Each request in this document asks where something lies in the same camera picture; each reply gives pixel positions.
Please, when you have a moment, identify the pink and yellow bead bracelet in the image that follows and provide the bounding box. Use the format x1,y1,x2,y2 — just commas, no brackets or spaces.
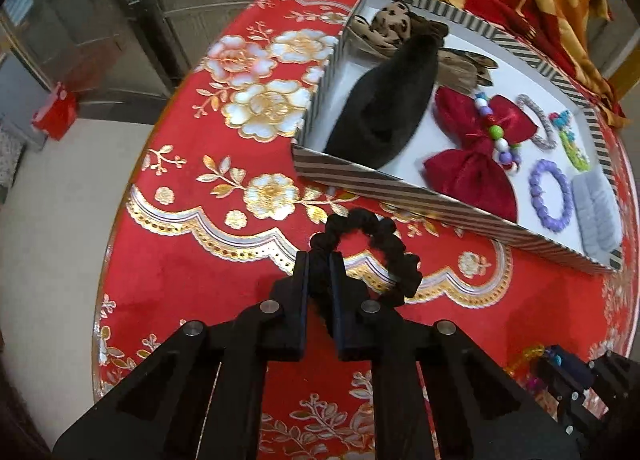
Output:
502,344,551,391

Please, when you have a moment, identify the purple bead bracelet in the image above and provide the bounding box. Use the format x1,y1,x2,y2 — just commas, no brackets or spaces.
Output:
529,158,575,233

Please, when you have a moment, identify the leopard print hair bow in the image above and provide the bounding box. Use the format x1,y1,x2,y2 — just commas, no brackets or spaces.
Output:
347,0,498,95

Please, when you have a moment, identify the black scrunchie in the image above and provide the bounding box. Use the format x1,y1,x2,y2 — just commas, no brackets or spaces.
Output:
309,209,422,335

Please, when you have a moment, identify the silver grey bracelet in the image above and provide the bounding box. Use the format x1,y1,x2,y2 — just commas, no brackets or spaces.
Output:
516,94,558,151

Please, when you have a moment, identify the red velvet hair bow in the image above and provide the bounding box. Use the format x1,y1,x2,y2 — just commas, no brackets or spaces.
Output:
422,87,541,223

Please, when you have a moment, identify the grey hair band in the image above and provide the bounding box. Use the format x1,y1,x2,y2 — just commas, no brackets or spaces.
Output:
570,172,621,258

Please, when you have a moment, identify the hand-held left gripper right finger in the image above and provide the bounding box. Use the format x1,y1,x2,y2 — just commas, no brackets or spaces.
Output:
330,251,581,460

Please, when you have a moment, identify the black cloth hair accessory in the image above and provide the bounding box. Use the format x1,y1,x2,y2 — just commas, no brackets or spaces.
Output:
324,34,443,171

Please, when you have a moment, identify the red bag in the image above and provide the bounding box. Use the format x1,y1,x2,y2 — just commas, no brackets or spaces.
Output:
31,82,80,141

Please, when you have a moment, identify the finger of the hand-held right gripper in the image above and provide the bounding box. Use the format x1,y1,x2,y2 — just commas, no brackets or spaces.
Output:
557,397,601,446
532,345,596,406

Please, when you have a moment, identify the teal and green bead charm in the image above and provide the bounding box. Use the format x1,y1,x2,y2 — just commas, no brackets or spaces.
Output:
548,110,591,173

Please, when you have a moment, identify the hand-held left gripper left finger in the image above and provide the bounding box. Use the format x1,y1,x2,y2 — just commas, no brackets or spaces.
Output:
52,250,311,460

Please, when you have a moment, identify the multicolour bead bracelet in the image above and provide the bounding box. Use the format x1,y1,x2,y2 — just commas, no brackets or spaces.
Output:
472,92,523,173

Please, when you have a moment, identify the striped jewelry box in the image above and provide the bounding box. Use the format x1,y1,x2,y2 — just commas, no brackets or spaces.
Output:
291,0,626,275

